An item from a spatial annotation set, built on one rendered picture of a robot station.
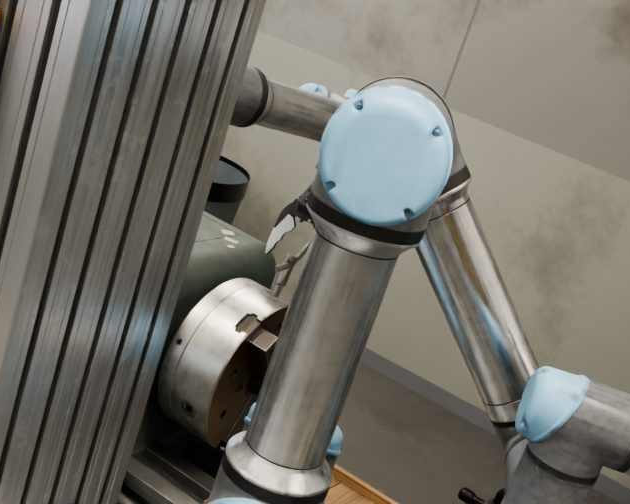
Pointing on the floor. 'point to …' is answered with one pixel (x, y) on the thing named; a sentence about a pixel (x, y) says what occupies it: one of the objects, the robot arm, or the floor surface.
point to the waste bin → (227, 190)
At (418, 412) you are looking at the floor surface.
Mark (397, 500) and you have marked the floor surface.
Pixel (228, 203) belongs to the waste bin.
